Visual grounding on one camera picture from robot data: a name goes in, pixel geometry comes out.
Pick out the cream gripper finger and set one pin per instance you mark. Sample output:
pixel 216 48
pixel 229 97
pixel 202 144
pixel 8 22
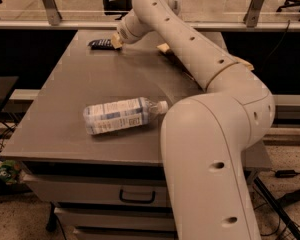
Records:
pixel 116 41

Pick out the dark blue rxbar wrapper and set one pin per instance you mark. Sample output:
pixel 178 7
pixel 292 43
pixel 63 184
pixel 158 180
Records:
pixel 102 44

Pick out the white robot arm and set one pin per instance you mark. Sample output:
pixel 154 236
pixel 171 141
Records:
pixel 203 136

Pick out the clear plastic bottle blue label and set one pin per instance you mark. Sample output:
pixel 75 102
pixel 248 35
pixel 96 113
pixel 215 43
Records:
pixel 120 115

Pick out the yellow brown chip bag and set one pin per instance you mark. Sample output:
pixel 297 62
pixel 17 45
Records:
pixel 165 50

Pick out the green snack package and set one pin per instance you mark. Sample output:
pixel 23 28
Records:
pixel 9 171

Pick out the black tripod leg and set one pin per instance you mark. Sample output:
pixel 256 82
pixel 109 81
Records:
pixel 274 204

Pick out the metal railing frame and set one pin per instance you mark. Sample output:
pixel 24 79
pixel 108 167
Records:
pixel 219 15

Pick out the black drawer handle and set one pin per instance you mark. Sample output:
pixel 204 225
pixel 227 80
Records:
pixel 137 197

